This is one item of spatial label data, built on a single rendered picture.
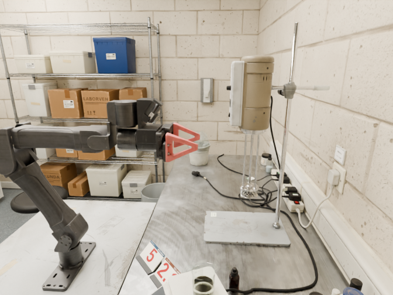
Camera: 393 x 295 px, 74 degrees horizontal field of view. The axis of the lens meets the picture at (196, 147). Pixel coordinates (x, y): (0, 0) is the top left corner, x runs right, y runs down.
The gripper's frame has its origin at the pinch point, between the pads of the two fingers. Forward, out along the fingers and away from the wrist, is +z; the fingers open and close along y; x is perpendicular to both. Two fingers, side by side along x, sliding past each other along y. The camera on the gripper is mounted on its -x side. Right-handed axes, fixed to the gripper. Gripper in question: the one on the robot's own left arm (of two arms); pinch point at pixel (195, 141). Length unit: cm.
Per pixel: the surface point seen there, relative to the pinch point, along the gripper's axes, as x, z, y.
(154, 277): 40.0, -11.3, -4.0
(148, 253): 38.4, -14.9, 4.3
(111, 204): 41, -40, 37
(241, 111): -4.9, 13.1, 19.1
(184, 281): 31.4, -1.5, -13.2
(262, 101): -8.2, 19.2, 18.3
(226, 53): -32, 16, 225
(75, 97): 12, -131, 186
